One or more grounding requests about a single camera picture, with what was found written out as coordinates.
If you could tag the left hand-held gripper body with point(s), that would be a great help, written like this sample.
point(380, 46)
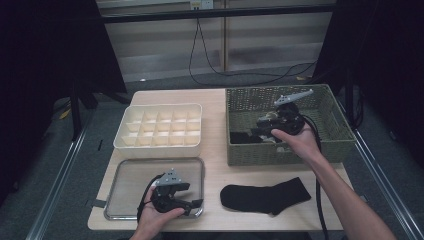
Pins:
point(163, 200)

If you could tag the green woven basket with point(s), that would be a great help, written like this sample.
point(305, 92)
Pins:
point(326, 126)

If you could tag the black sock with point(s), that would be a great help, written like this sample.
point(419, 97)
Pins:
point(240, 138)
point(260, 198)

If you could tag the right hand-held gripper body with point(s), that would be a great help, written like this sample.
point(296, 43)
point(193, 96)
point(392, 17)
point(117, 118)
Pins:
point(290, 120)

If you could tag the cream divided storage box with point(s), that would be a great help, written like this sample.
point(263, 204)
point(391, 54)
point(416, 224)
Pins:
point(160, 150)

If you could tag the yellow floor scrap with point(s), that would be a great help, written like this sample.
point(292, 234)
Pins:
point(65, 114)
point(301, 78)

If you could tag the person's right hand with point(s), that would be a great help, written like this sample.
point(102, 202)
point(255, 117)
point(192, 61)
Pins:
point(303, 145)

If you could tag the person's left hand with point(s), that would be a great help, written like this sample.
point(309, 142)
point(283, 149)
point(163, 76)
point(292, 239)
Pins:
point(156, 220)

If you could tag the white wall outlet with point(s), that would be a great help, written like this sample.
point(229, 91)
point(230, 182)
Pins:
point(201, 4)

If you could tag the black curtain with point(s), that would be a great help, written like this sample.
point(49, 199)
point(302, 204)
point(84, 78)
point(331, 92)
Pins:
point(40, 66)
point(386, 50)

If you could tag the black horizontal bar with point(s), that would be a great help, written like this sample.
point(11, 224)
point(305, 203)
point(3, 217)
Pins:
point(216, 13)

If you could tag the metal floor rail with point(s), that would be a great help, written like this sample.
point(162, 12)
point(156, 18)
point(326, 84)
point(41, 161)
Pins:
point(56, 190)
point(383, 186)

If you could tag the grey tape piece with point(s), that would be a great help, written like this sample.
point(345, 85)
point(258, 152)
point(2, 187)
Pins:
point(98, 203)
point(364, 199)

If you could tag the clear box lid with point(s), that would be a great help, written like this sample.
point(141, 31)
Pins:
point(130, 190)

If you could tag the black floor tape strip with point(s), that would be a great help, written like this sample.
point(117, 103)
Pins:
point(100, 144)

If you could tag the black stand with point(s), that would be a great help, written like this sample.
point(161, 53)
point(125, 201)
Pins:
point(76, 113)

